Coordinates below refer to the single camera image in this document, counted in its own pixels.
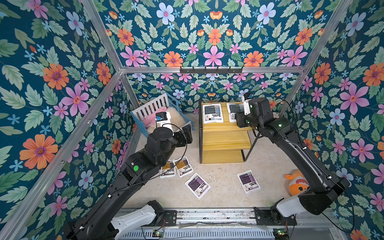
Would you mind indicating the purple label coffee bag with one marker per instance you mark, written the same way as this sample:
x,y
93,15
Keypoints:
x,y
198,186
248,182

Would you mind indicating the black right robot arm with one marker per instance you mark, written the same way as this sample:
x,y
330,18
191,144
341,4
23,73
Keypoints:
x,y
324,186

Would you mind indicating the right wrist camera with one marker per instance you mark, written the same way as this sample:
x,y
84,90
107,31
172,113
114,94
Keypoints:
x,y
246,98

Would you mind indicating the cream fluffy blanket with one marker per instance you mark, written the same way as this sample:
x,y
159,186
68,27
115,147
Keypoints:
x,y
176,119

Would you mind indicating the yellow wooden three-tier shelf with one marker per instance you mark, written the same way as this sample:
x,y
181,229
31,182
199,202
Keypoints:
x,y
224,143

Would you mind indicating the yellow label coffee bag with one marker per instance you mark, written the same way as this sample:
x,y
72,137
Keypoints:
x,y
168,170
183,167

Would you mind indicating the yellow label coffee bag left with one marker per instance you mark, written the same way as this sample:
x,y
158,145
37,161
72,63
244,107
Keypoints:
x,y
168,170

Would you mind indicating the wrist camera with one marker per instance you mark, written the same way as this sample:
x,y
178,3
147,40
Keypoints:
x,y
246,98
163,119

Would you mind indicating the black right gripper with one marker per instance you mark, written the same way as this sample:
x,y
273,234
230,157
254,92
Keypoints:
x,y
240,120

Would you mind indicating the white perforated cable tray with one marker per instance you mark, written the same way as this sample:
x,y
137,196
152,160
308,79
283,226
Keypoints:
x,y
200,234

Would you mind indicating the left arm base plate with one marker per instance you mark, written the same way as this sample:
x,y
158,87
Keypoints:
x,y
165,219

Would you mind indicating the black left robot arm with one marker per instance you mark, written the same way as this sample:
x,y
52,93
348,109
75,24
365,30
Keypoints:
x,y
101,222

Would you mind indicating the white and blue toy crib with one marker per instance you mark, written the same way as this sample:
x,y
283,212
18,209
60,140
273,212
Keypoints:
x,y
164,100

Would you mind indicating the grey label coffee bag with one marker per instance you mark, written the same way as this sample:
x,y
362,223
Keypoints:
x,y
234,109
212,114

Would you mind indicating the black wall hook rail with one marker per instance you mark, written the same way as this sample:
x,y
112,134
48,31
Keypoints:
x,y
210,70

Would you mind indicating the orange plush fish toy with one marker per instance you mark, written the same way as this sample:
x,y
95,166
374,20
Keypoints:
x,y
298,183

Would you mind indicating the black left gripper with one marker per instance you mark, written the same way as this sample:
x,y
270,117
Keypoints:
x,y
186,136

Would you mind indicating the yellow label coffee bag right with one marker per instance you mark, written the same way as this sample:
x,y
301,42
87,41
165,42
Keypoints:
x,y
183,167

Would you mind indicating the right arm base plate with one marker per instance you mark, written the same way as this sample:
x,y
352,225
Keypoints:
x,y
268,217

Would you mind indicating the pink blanket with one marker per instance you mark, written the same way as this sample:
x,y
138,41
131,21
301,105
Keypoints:
x,y
151,118

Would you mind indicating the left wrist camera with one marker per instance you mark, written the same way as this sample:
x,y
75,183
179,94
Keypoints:
x,y
163,119

